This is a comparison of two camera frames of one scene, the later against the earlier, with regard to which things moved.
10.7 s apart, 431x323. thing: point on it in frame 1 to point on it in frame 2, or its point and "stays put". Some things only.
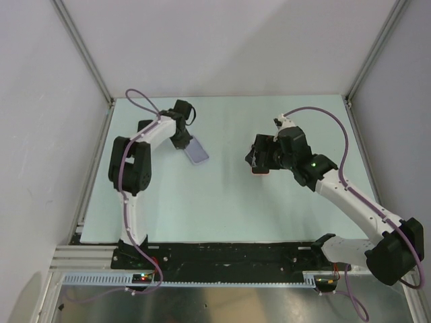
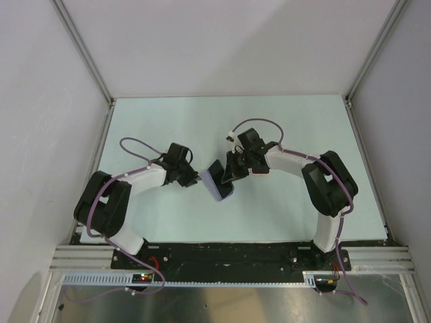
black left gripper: x=180 y=145 to x=192 y=177
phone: x=142 y=124 to x=217 y=170
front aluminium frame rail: x=81 y=258 stays put
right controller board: x=325 y=282 stays put
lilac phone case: x=195 y=152 to x=207 y=180
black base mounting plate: x=222 y=258 stays put
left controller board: x=141 y=278 stays put
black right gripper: x=267 y=143 to x=232 y=171
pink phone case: x=260 y=173 stays put
